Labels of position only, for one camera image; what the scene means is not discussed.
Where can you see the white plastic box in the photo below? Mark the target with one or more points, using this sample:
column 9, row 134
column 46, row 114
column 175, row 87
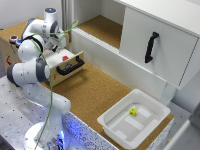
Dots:
column 146, row 103

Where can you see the pink block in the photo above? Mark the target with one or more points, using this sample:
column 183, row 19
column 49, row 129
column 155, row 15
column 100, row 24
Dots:
column 65, row 58

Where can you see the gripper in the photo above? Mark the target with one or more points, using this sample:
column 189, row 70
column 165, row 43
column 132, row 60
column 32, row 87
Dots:
column 54, row 40

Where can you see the blue button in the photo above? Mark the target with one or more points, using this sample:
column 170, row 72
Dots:
column 19, row 42

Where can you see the wooden drawer box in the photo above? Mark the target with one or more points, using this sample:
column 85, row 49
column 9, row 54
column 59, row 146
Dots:
column 10, row 29

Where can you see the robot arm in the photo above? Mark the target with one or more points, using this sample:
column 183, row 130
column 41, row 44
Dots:
column 26, row 71

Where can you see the yellow block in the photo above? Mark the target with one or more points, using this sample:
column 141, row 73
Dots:
column 133, row 112

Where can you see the white sliding door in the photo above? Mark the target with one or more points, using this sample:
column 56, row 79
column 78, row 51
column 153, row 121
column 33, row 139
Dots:
column 170, row 50

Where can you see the red button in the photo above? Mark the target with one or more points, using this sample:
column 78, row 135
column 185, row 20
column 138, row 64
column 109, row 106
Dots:
column 13, row 38

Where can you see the wooden drawer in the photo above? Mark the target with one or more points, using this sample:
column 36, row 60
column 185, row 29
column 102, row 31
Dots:
column 68, row 75

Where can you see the white cabinet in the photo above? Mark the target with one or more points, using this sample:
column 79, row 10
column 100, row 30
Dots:
column 100, row 56

